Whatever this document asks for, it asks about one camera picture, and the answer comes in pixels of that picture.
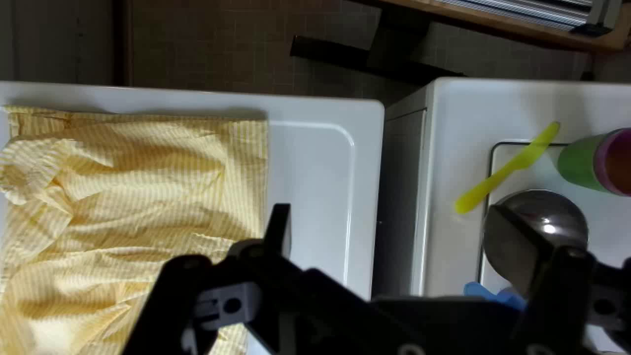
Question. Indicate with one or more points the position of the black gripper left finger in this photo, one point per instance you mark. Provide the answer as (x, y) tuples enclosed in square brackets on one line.
[(296, 301)]

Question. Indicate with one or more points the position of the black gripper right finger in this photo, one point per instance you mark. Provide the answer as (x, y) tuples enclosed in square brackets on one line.
[(558, 296)]

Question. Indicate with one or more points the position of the yellow striped towel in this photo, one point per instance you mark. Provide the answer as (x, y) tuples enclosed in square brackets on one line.
[(130, 197)]

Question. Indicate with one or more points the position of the steel bowl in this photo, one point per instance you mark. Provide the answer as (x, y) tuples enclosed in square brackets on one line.
[(552, 217)]

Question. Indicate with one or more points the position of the green plastic cup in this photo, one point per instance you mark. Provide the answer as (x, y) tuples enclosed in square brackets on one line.
[(581, 163)]

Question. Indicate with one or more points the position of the yellow-green plastic knife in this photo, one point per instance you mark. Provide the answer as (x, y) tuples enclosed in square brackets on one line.
[(505, 167)]

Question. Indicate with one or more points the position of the purple plastic cup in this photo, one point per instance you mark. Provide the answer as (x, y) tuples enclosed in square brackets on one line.
[(617, 159)]

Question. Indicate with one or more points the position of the white washing machine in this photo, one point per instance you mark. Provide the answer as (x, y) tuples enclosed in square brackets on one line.
[(445, 130)]

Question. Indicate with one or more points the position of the wooden shelf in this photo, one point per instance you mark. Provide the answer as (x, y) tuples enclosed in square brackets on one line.
[(524, 29)]

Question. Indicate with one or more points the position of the dark stand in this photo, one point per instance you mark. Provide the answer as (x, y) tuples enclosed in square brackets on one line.
[(394, 45)]

